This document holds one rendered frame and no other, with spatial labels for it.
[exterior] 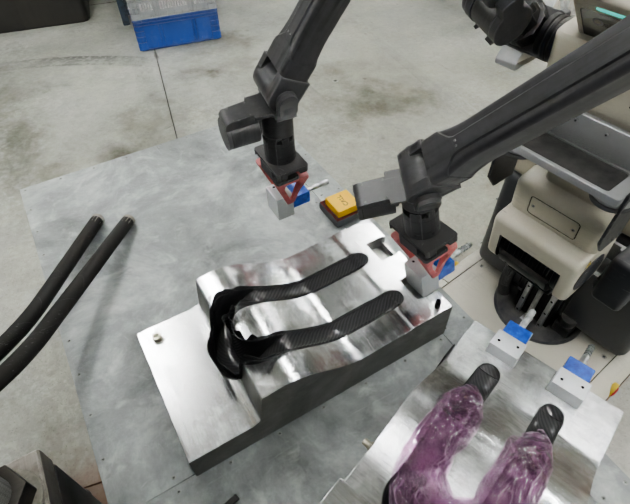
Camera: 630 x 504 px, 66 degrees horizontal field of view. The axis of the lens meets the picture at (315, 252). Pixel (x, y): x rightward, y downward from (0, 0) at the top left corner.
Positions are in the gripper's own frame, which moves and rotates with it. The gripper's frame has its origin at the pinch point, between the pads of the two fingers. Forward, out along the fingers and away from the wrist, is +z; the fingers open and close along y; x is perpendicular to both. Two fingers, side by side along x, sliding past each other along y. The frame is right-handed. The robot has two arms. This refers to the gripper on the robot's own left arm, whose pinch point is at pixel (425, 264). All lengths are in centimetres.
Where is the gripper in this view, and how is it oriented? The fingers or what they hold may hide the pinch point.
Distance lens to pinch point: 87.4
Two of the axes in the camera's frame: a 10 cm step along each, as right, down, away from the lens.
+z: 2.2, 6.9, 6.9
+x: 8.4, -4.9, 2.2
